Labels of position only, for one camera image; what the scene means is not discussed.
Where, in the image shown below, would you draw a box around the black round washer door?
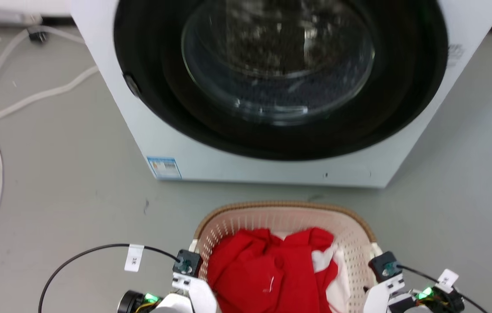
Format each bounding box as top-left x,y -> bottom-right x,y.
113,0 -> 449,162

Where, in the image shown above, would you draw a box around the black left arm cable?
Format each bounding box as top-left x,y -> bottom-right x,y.
38,243 -> 182,313

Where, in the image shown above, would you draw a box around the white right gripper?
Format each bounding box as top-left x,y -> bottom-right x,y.
363,274 -> 405,313

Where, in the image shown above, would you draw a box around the white garment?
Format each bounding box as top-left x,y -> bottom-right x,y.
272,232 -> 351,313

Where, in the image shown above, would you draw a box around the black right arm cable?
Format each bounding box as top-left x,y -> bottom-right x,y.
397,264 -> 490,313

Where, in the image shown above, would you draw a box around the thick white hose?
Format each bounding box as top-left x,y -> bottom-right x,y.
0,26 -> 100,131

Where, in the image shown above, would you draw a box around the white front-load washing machine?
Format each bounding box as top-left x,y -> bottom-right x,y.
70,0 -> 492,188

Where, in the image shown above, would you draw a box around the blue energy label sticker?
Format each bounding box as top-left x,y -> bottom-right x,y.
146,156 -> 183,180

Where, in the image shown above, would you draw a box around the red garment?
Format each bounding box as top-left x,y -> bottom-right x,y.
207,227 -> 339,313

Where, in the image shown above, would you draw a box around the beige plastic laundry basket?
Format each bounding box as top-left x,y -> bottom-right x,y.
192,201 -> 378,313

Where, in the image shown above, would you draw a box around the black wall plug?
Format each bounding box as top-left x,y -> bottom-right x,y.
27,30 -> 49,44

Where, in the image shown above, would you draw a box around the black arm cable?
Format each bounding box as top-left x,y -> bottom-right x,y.
397,264 -> 490,313
38,243 -> 182,313

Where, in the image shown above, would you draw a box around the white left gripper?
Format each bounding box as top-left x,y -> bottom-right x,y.
171,274 -> 219,313

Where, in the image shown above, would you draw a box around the white cable tag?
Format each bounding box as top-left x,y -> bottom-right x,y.
435,269 -> 460,294
124,244 -> 145,273

